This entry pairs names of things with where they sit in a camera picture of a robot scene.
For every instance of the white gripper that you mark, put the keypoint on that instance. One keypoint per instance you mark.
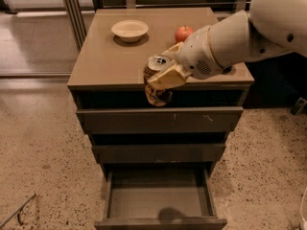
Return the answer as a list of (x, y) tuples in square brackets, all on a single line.
[(196, 56)]

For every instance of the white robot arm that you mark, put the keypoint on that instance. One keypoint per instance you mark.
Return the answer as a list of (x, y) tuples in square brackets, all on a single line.
[(270, 28)]

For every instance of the grey drawer cabinet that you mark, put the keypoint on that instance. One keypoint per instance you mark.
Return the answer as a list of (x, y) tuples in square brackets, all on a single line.
[(108, 74)]

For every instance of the grey top drawer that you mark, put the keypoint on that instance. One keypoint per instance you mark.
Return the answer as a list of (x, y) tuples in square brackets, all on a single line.
[(160, 120)]

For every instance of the grey middle drawer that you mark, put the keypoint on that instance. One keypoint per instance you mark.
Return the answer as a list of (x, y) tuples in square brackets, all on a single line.
[(171, 153)]

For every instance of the grey open bottom drawer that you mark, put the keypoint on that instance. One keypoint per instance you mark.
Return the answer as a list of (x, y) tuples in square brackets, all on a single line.
[(159, 199)]

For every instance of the red apple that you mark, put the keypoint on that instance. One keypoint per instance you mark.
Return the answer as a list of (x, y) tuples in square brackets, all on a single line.
[(182, 33)]

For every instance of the white bowl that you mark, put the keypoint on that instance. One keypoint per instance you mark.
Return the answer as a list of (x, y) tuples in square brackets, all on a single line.
[(130, 30)]

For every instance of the small dark floor object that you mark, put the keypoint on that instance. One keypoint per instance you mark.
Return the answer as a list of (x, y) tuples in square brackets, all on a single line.
[(299, 106)]

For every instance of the thin metal rod on floor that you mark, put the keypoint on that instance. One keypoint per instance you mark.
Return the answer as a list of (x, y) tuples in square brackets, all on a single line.
[(17, 210)]

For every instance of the metal window frame post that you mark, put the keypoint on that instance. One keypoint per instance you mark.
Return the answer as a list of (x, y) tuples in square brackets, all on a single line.
[(74, 12)]

